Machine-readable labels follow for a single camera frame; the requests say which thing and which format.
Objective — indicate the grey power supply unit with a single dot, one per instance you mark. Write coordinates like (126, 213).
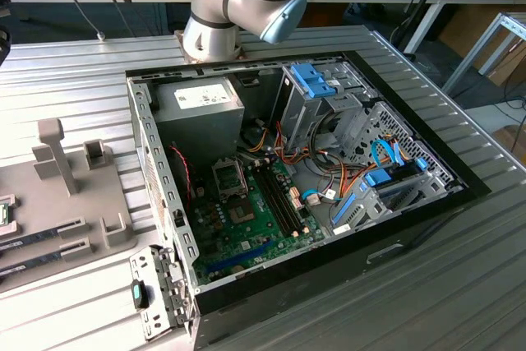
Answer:
(197, 121)

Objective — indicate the brown cardboard box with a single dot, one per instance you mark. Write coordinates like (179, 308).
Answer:
(460, 26)
(511, 141)

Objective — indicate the blue expansion slot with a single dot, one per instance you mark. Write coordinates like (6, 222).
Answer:
(238, 257)

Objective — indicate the teal black latch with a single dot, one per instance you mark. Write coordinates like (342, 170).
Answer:
(137, 295)

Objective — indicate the black RAM slot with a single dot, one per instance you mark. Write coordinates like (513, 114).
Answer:
(275, 200)
(281, 198)
(270, 201)
(287, 196)

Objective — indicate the grey parts rack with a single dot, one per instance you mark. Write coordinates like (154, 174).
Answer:
(61, 211)

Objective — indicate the silver green CPU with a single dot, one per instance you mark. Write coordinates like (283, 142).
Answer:
(3, 214)

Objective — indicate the CPU socket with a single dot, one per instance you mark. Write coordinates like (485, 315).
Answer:
(242, 212)

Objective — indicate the aluminium profile frame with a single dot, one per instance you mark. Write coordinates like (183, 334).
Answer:
(513, 22)

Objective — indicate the green motherboard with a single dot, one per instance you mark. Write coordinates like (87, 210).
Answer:
(263, 227)

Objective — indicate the grey metal drive cage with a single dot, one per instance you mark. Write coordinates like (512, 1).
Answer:
(293, 121)

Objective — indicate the metal card retention bracket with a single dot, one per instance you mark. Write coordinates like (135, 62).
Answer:
(156, 318)

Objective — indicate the grey disk bay bracket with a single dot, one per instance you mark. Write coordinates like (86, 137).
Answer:
(370, 212)

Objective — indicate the blue plastic drive carrier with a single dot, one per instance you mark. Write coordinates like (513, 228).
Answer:
(314, 79)

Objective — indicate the dark RAM stick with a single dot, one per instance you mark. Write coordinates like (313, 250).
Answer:
(29, 264)
(29, 238)

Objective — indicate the perforated metal disk bay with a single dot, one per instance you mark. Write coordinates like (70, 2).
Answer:
(427, 153)

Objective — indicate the blue carrier with black disk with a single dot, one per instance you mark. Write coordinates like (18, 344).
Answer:
(376, 179)

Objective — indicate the black grey PC case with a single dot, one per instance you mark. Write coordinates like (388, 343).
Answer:
(287, 285)

